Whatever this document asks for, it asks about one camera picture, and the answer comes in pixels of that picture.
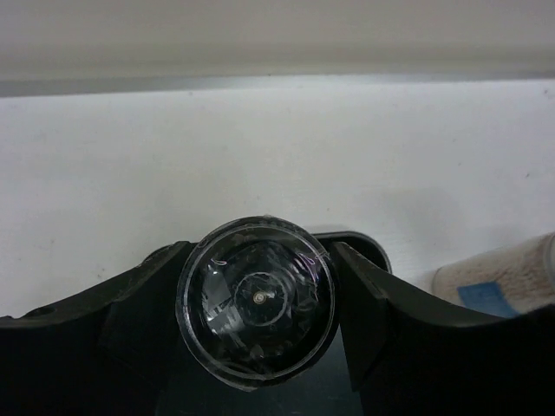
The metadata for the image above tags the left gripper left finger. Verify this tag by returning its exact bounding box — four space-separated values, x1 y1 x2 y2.
1 242 194 415

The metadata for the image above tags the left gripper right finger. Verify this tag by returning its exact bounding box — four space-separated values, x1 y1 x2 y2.
330 243 554 415

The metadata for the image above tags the black plastic tray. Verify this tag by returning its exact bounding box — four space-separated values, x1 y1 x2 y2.
156 231 389 415

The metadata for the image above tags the silver lid blue label jar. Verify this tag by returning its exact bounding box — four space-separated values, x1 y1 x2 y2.
432 233 554 318

